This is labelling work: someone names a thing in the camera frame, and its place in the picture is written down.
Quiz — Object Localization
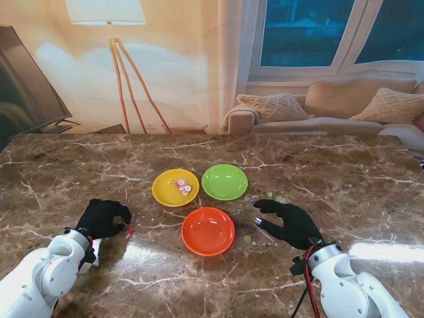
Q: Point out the white framed window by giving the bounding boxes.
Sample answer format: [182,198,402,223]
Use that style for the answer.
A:
[248,0,424,79]

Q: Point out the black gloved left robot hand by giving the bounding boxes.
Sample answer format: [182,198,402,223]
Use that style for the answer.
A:
[75,198,133,241]

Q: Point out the green plastic bowl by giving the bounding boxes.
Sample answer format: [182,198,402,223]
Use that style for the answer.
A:
[201,163,249,201]

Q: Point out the black flat television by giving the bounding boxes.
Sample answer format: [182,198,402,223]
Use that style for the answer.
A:
[0,25,82,140]

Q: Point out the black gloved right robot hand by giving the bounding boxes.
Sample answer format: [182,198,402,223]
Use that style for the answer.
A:
[253,199,324,251]

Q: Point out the beige sofa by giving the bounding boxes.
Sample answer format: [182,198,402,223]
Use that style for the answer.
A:
[222,76,424,153]

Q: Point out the yellow plastic bowl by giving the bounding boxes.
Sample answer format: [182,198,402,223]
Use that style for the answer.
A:
[152,168,200,208]

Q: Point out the red cable on left arm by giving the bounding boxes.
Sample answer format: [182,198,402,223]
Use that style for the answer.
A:
[52,235,97,312]

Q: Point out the red cable on right arm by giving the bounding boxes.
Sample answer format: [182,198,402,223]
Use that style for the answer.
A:
[290,244,321,318]

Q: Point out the pink white candies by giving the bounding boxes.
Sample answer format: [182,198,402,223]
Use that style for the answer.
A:
[170,178,193,196]

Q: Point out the red cable on arm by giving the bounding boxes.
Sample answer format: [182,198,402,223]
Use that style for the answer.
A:
[290,244,321,318]
[52,235,97,312]

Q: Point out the beige knit cushion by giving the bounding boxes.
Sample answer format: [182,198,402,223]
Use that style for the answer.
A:
[237,93,315,123]
[347,87,424,124]

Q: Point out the tripod floor lamp white shade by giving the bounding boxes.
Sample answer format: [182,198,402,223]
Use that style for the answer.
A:
[65,0,173,135]

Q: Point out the orange plastic bowl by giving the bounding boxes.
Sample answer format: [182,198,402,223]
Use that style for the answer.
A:
[181,206,236,257]

